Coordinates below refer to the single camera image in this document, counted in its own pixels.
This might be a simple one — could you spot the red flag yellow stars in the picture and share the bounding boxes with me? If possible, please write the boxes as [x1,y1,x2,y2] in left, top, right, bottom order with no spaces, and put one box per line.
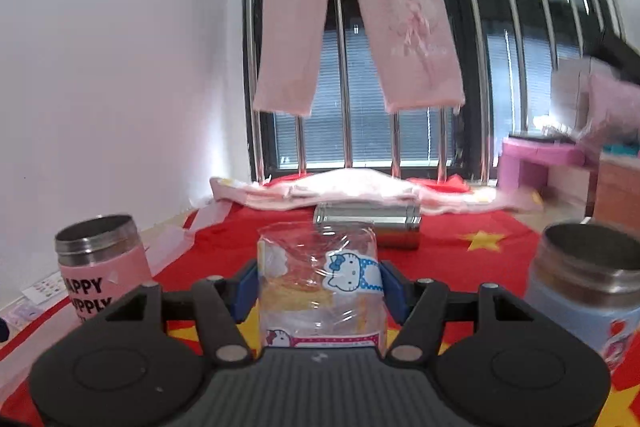
[0,173,640,427]

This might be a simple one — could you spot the brown wooden cabinet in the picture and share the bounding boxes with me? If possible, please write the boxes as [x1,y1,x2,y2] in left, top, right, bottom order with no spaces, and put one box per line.
[593,153,640,235]

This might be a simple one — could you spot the pink children's trousers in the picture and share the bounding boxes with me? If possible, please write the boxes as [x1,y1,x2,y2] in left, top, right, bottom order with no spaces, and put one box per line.
[253,0,465,117]

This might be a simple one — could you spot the pink low shelf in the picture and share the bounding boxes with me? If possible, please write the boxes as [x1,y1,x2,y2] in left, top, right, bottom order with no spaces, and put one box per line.
[497,138,598,202]

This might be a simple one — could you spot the sticker sheet on floor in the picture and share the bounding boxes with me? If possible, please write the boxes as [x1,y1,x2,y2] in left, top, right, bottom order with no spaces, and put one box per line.
[22,272,67,307]

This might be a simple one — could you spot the pink steel mug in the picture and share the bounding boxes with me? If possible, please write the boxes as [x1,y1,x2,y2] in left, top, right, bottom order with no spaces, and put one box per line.
[54,213,152,321]

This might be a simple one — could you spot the steel window guard rail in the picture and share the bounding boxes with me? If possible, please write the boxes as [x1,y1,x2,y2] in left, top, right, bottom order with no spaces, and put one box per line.
[209,0,627,186]

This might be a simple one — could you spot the clear cartoon cat cup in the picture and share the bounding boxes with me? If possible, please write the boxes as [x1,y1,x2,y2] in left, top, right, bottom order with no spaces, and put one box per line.
[257,222,386,351]

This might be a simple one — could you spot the blue steel cartoon mug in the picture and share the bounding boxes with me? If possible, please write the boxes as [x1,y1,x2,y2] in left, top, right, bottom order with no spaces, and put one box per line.
[524,221,639,371]

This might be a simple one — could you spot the pink white folded cloth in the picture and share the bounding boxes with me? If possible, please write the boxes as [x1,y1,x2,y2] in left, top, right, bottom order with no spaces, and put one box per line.
[209,168,544,215]

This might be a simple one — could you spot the silver steel flask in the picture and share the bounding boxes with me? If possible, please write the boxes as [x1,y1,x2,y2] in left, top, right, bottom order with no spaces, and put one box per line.
[314,202,422,249]

